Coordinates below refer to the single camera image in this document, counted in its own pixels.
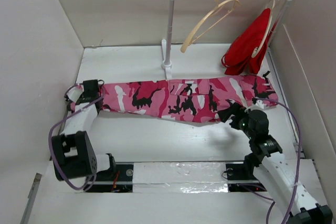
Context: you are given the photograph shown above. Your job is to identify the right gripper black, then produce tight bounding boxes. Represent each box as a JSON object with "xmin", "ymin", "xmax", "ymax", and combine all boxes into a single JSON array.
[{"xmin": 217, "ymin": 102, "xmax": 254, "ymax": 140}]

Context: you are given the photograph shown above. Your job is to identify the pink camouflage trousers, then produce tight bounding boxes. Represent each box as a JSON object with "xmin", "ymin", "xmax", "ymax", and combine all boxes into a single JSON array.
[{"xmin": 102, "ymin": 74, "xmax": 278, "ymax": 123}]

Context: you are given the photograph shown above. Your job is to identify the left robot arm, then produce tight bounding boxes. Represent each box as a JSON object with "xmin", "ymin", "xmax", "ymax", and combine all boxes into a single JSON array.
[{"xmin": 49, "ymin": 80, "xmax": 117, "ymax": 180}]

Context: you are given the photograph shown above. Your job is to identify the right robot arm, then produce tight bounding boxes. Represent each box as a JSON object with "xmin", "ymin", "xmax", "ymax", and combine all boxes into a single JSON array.
[{"xmin": 217, "ymin": 103, "xmax": 333, "ymax": 223}]

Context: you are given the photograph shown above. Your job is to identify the wooden hanger with red garment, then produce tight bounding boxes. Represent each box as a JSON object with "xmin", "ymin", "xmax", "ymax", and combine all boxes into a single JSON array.
[{"xmin": 250, "ymin": 0, "xmax": 289, "ymax": 58}]

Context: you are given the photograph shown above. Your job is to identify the red garment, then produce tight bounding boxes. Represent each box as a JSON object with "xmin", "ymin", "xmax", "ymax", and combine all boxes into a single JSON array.
[{"xmin": 221, "ymin": 8, "xmax": 271, "ymax": 76}]

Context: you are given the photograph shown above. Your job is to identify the silver tape strip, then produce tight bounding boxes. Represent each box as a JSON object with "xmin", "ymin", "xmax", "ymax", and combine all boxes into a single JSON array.
[{"xmin": 132, "ymin": 162, "xmax": 228, "ymax": 194}]

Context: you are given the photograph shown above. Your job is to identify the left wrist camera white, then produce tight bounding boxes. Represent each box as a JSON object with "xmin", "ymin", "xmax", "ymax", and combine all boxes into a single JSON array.
[{"xmin": 65, "ymin": 86, "xmax": 83, "ymax": 102}]

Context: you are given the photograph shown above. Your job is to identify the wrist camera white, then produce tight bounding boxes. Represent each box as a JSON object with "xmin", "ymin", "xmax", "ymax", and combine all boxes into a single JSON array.
[
  {"xmin": 65, "ymin": 86, "xmax": 83, "ymax": 102},
  {"xmin": 245, "ymin": 100, "xmax": 266, "ymax": 113}
]

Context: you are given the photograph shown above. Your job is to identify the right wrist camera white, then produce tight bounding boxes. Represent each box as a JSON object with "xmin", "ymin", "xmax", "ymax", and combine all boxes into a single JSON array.
[{"xmin": 245, "ymin": 100, "xmax": 266, "ymax": 113}]

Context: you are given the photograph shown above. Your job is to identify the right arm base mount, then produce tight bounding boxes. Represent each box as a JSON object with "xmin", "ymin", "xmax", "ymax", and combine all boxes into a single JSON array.
[{"xmin": 222, "ymin": 154, "xmax": 266, "ymax": 193}]

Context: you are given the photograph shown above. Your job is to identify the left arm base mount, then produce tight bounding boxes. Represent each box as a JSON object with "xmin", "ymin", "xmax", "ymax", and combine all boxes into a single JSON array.
[{"xmin": 84, "ymin": 153, "xmax": 134, "ymax": 193}]

